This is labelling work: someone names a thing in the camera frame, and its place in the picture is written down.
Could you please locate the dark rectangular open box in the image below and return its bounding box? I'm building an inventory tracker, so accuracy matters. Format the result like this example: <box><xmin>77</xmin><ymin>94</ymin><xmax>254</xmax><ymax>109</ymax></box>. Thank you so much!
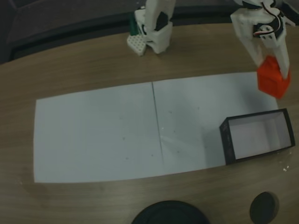
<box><xmin>219</xmin><ymin>108</ymin><xmax>295</xmax><ymax>166</ymax></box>

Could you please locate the black round lamp base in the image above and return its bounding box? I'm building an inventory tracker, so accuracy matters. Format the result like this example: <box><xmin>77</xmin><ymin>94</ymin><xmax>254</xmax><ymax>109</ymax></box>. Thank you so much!
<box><xmin>130</xmin><ymin>200</ymin><xmax>210</xmax><ymax>224</ymax></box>

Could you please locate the white paper sheet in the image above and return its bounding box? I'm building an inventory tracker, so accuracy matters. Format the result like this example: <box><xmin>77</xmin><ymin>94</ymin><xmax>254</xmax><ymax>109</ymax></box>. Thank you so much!
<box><xmin>151</xmin><ymin>71</ymin><xmax>281</xmax><ymax>175</ymax></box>
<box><xmin>34</xmin><ymin>82</ymin><xmax>164</xmax><ymax>184</ymax></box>

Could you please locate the orange cube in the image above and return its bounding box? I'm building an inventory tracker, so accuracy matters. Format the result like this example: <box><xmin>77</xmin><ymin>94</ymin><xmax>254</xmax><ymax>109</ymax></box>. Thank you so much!
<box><xmin>256</xmin><ymin>55</ymin><xmax>292</xmax><ymax>100</ymax></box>

